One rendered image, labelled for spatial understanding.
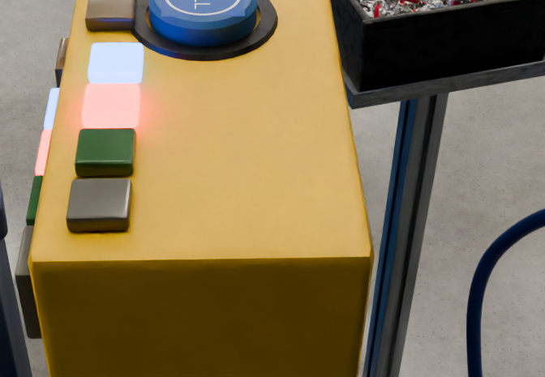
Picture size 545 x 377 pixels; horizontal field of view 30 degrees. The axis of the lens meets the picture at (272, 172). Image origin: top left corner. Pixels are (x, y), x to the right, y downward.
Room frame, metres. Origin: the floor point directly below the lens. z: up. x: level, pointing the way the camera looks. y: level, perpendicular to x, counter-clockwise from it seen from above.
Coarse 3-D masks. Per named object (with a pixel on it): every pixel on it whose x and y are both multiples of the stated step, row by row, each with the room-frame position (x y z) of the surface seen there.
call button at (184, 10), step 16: (160, 0) 0.32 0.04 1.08; (176, 0) 0.32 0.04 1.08; (192, 0) 0.32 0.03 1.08; (208, 0) 0.32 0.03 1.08; (224, 0) 0.32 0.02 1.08; (240, 0) 0.32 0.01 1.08; (256, 0) 0.33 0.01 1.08; (160, 16) 0.31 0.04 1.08; (176, 16) 0.31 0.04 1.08; (192, 16) 0.31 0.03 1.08; (208, 16) 0.31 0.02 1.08; (224, 16) 0.31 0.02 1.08; (240, 16) 0.31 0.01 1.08; (256, 16) 0.32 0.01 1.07; (160, 32) 0.31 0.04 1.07; (176, 32) 0.31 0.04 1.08; (192, 32) 0.30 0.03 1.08; (208, 32) 0.30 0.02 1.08; (224, 32) 0.31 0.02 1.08; (240, 32) 0.31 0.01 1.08
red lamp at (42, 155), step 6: (48, 132) 0.27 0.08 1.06; (42, 138) 0.27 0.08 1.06; (48, 138) 0.27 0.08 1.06; (42, 144) 0.27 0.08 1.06; (48, 144) 0.27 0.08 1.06; (42, 150) 0.26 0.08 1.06; (42, 156) 0.26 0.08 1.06; (36, 162) 0.26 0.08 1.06; (42, 162) 0.26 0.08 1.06; (36, 168) 0.25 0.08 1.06; (42, 168) 0.25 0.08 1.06; (36, 174) 0.25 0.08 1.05; (42, 174) 0.25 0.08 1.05
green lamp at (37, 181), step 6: (36, 180) 0.25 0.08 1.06; (36, 186) 0.24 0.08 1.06; (36, 192) 0.24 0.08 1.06; (30, 198) 0.24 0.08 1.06; (36, 198) 0.24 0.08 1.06; (30, 204) 0.24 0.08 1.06; (36, 204) 0.24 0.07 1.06; (30, 210) 0.23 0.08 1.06; (36, 210) 0.23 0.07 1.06; (30, 216) 0.23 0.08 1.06; (30, 222) 0.23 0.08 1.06
